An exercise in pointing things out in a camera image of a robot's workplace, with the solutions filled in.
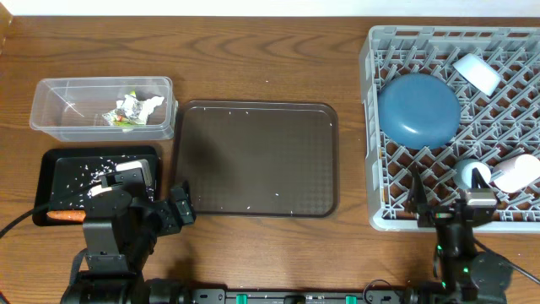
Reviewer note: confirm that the clear plastic bin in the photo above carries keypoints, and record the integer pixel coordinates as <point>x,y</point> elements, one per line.
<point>70,109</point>

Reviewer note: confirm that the dark blue plate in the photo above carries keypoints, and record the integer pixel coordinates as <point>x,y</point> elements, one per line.
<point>418,110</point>

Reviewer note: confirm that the orange carrot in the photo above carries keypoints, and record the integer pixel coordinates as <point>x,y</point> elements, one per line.
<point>67,215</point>

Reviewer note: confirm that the light blue plastic cup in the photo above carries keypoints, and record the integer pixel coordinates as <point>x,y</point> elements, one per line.
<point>464,172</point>

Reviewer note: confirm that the light blue bowl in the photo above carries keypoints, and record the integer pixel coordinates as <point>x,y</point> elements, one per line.
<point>478,73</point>

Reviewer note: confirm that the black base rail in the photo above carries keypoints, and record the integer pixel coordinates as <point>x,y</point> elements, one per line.
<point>295,296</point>

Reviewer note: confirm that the pile of white rice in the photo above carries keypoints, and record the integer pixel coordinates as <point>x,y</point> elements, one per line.
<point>74,173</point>

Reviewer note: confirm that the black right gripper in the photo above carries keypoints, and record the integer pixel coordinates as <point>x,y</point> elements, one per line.
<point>434,214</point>

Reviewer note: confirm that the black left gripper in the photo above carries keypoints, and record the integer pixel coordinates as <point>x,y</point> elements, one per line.
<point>174,219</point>

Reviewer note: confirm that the black plastic tray bin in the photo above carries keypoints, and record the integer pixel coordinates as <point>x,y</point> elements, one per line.
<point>51,157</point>

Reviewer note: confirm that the dark brown serving tray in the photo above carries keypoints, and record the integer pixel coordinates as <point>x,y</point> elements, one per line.
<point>258,158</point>

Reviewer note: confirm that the grey dishwasher rack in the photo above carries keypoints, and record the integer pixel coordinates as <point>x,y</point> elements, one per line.
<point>493,128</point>

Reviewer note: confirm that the foil snack wrapper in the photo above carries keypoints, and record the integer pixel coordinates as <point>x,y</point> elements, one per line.
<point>131,111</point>

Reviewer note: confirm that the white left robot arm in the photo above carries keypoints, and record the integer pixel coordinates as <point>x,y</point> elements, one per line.
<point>121,228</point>

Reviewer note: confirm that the pink plastic cup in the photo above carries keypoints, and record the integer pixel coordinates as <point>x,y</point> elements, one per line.
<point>516,173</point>

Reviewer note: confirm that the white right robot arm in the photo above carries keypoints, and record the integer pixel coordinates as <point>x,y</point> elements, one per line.
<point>466,274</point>

